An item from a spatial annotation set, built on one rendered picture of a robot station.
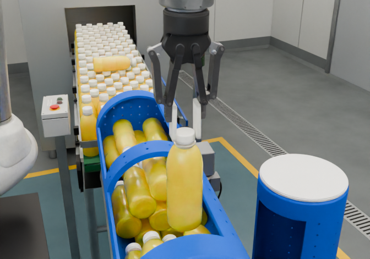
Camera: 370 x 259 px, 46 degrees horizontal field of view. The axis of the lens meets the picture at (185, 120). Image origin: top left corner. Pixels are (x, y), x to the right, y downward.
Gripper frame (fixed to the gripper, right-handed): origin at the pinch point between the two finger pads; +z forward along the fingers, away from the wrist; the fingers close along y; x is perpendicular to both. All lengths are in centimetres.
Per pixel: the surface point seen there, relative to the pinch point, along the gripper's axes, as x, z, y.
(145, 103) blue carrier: 74, 29, 4
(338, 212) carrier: 24, 49, 55
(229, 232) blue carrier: -2.3, 25.6, 9.3
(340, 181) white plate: 31, 42, 58
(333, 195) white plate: 25, 42, 52
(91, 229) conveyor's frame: 116, 115, -20
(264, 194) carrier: 35, 46, 35
